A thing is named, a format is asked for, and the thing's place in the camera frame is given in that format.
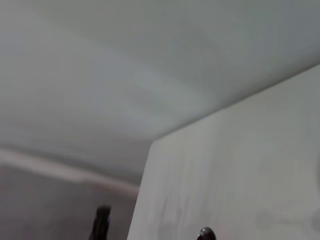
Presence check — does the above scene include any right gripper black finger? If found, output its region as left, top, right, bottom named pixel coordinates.
left=87, top=205, right=112, bottom=240

